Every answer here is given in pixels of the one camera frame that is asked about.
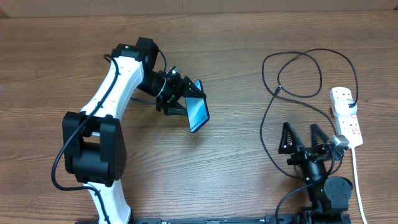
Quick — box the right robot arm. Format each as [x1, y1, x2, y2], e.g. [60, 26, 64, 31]
[275, 122, 353, 223]

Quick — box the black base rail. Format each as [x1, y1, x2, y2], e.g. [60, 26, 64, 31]
[132, 214, 351, 224]

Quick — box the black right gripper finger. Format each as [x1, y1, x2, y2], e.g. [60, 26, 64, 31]
[278, 122, 304, 154]
[310, 124, 329, 152]

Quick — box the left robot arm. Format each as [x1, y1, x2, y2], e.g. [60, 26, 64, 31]
[51, 37, 210, 223]

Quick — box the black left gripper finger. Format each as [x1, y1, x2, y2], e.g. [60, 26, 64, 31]
[163, 102, 187, 116]
[182, 76, 206, 99]

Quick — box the white charger plug adapter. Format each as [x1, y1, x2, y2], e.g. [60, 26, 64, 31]
[331, 100, 358, 117]

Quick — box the black USB charging cable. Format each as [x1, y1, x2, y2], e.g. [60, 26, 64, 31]
[259, 48, 359, 180]

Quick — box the Samsung Galaxy smartphone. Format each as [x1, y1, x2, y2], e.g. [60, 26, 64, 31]
[185, 80, 210, 133]

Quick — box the white power strip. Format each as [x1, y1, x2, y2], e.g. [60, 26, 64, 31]
[329, 87, 363, 149]

